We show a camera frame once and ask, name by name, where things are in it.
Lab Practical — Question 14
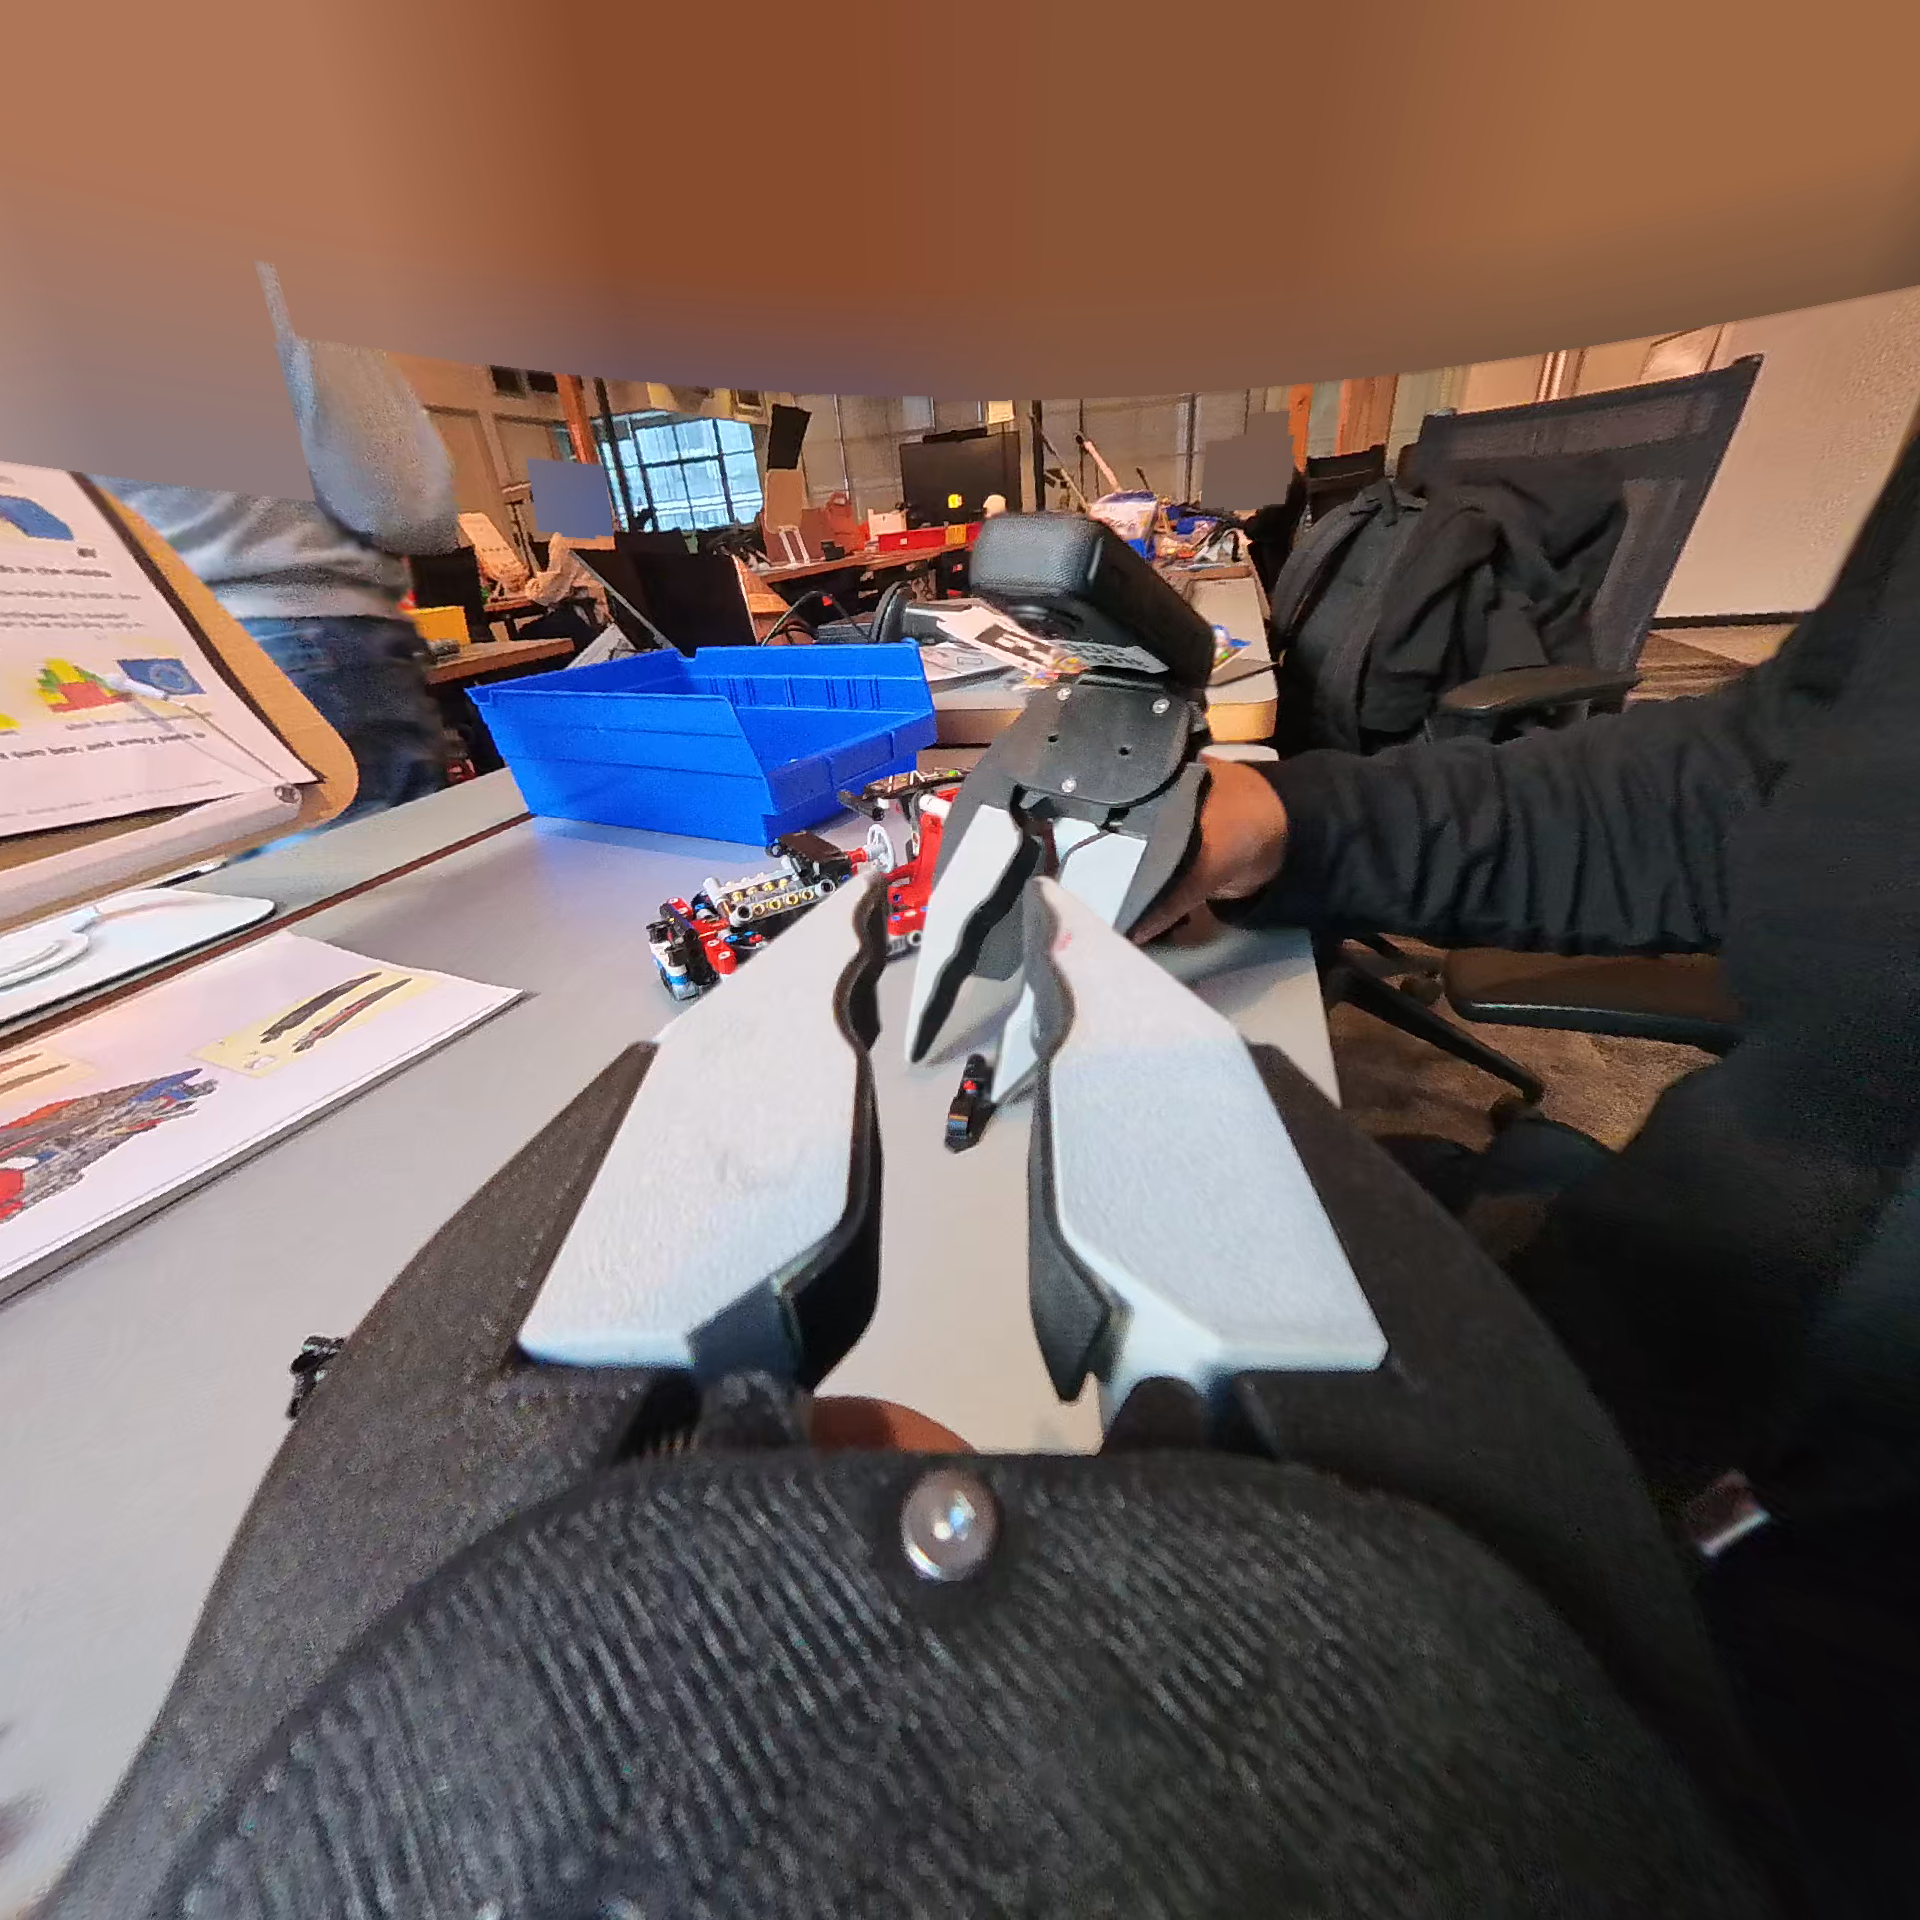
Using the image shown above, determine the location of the person's left hand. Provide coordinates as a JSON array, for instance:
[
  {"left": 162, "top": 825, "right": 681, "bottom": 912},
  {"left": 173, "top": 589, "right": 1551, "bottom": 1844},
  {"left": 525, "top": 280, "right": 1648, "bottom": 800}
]
[{"left": 809, "top": 1393, "right": 975, "bottom": 1455}]

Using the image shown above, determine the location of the printed instruction sheet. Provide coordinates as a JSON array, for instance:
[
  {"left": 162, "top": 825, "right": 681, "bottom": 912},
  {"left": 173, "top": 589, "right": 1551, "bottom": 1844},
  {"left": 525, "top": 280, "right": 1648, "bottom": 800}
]
[{"left": 0, "top": 461, "right": 319, "bottom": 841}]

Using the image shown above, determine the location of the black upright panel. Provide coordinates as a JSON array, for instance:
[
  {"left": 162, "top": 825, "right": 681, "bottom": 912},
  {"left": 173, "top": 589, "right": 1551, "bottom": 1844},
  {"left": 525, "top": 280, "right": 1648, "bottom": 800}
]
[{"left": 576, "top": 532, "right": 759, "bottom": 654}]

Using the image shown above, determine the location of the black office chair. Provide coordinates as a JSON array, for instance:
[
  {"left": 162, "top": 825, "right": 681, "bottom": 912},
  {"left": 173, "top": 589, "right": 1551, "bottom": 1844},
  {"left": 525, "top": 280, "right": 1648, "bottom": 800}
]
[{"left": 1318, "top": 354, "right": 1765, "bottom": 1119}]

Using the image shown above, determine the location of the black backpack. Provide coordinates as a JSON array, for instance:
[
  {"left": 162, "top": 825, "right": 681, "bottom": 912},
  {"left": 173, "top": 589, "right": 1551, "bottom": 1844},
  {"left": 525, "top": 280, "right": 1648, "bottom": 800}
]
[{"left": 1264, "top": 480, "right": 1425, "bottom": 759}]

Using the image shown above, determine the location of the black jacket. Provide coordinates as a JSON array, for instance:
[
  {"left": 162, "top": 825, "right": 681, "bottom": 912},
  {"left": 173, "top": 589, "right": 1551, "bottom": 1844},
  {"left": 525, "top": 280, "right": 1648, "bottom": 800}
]
[{"left": 1351, "top": 449, "right": 1633, "bottom": 740}]

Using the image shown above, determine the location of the brown display board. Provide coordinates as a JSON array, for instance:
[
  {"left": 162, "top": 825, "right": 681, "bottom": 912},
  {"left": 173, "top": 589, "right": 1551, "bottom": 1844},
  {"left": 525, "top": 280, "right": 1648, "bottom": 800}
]
[{"left": 82, "top": 470, "right": 361, "bottom": 932}]

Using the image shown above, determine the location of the toy brick car model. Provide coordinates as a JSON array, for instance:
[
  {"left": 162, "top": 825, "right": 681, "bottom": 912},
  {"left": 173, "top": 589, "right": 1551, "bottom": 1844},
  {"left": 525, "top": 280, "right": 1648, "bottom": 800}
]
[{"left": 646, "top": 773, "right": 975, "bottom": 998}]

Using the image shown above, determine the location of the blue storage bin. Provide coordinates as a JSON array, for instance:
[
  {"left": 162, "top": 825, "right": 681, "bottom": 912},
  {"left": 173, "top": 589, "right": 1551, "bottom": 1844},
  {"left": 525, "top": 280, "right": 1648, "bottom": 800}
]
[{"left": 469, "top": 642, "right": 939, "bottom": 848}]

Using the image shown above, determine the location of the black computer monitor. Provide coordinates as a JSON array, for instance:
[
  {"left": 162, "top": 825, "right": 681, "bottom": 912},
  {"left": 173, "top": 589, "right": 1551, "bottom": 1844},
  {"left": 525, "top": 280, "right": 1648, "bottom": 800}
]
[{"left": 901, "top": 431, "right": 1023, "bottom": 529}]

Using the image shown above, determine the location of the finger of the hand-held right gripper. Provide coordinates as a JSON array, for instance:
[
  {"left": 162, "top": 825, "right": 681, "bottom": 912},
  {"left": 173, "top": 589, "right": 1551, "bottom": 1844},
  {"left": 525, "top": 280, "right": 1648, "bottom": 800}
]
[
  {"left": 902, "top": 801, "right": 1045, "bottom": 1068},
  {"left": 990, "top": 825, "right": 1161, "bottom": 1105}
]

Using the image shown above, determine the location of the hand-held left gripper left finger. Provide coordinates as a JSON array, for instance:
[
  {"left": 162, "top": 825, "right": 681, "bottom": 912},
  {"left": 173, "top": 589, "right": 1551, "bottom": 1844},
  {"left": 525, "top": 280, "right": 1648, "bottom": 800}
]
[{"left": 514, "top": 870, "right": 889, "bottom": 1393}]

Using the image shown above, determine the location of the person's right forearm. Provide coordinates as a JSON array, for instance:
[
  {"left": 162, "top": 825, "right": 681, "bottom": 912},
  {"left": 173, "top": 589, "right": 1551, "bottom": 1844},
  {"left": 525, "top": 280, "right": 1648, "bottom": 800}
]
[{"left": 1248, "top": 680, "right": 1847, "bottom": 962}]

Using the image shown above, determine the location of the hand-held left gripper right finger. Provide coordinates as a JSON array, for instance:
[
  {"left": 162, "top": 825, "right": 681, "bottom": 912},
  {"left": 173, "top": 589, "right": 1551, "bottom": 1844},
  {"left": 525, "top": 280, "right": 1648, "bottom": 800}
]
[{"left": 1025, "top": 872, "right": 1391, "bottom": 1407}]

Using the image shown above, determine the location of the person's right hand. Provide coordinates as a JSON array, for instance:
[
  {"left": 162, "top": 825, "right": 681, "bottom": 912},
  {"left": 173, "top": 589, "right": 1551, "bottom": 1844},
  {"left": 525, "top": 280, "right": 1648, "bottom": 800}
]
[{"left": 1130, "top": 757, "right": 1290, "bottom": 946}]

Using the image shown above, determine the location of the open instruction booklet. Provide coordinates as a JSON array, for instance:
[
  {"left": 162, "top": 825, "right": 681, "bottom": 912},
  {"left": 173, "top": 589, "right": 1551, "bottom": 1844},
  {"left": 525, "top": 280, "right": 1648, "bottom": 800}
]
[{"left": 0, "top": 929, "right": 523, "bottom": 1306}]

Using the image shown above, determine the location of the white flat base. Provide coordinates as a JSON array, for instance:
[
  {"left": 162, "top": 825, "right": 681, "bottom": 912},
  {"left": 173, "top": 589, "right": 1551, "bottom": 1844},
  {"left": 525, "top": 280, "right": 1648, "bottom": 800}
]
[{"left": 0, "top": 886, "right": 278, "bottom": 1032}]

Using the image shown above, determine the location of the large paned window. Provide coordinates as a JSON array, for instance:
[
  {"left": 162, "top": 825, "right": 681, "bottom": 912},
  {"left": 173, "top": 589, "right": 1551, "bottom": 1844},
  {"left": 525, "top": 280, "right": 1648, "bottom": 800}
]
[{"left": 592, "top": 416, "right": 759, "bottom": 529}]

